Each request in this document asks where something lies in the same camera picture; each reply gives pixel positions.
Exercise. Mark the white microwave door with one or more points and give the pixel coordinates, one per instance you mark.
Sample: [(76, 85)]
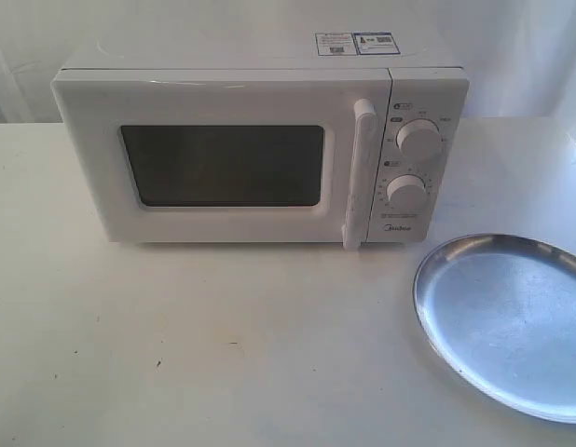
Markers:
[(217, 156)]

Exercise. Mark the white microwave oven body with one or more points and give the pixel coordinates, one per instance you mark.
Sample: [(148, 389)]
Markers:
[(422, 87)]

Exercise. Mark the lower white control knob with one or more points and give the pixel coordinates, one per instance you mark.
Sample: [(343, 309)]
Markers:
[(406, 191)]

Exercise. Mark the white control knob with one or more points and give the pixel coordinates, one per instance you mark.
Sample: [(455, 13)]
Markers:
[(419, 140), (406, 191)]

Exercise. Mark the upper white control knob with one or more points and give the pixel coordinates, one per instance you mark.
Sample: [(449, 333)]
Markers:
[(419, 140)]

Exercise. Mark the blue white warning sticker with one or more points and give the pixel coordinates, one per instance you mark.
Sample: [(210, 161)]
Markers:
[(356, 44)]

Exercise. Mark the round silver metal tray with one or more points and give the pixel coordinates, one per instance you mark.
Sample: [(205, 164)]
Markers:
[(500, 311)]

